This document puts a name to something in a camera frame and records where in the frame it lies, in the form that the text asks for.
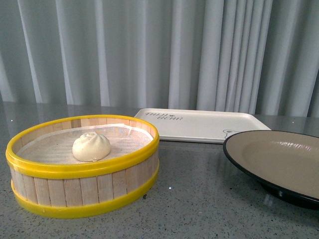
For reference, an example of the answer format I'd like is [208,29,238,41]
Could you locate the white steamed bun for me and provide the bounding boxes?
[72,132,111,162]

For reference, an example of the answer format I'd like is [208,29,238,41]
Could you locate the beige plate with black rim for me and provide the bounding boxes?
[223,130,319,210]

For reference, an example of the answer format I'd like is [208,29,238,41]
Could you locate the white bear-print tray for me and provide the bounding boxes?
[135,108,269,143]

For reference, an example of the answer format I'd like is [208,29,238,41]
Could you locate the white steamer liner cloth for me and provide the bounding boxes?
[17,123,154,164]

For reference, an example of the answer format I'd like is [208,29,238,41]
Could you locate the grey pleated curtain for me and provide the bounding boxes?
[0,0,319,117]

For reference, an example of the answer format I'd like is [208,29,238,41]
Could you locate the yellow-rimmed bamboo steamer basket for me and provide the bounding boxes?
[5,115,160,219]

